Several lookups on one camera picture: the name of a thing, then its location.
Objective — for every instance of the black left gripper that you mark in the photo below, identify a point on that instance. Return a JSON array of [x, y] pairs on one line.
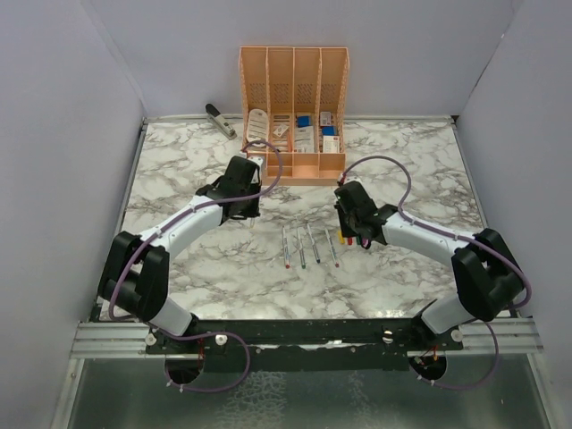
[[253, 211]]

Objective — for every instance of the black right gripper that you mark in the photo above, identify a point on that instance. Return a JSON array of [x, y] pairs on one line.
[[346, 231]]

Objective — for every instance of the red white pen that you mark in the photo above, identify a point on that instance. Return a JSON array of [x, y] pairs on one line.
[[285, 248]]

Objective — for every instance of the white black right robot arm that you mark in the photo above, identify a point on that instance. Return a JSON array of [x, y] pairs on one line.
[[483, 267]]

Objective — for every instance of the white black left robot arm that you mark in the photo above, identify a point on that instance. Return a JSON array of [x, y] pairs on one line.
[[146, 256]]

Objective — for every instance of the pink tipped white pen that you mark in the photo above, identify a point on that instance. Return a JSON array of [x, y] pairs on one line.
[[332, 248]]

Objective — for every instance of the blue tipped white pen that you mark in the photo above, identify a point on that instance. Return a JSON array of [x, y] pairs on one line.
[[313, 244]]

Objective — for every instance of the green tipped white pen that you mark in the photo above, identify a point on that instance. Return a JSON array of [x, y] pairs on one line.
[[301, 249]]

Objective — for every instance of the white oval label card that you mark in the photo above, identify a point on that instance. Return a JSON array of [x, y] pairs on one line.
[[257, 128]]

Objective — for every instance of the grey black stapler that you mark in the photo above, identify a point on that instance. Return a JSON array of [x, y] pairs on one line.
[[219, 121]]

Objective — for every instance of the white red labelled box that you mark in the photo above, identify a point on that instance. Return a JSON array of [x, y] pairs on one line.
[[331, 144]]

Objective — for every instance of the blue small box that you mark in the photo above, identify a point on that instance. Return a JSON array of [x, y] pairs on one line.
[[303, 121]]

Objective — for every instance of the peach plastic desk organizer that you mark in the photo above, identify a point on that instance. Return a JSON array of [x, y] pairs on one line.
[[288, 81]]

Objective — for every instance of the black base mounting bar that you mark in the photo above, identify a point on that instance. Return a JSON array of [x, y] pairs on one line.
[[307, 345]]

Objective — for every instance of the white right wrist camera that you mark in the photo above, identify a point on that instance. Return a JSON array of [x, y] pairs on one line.
[[345, 180]]

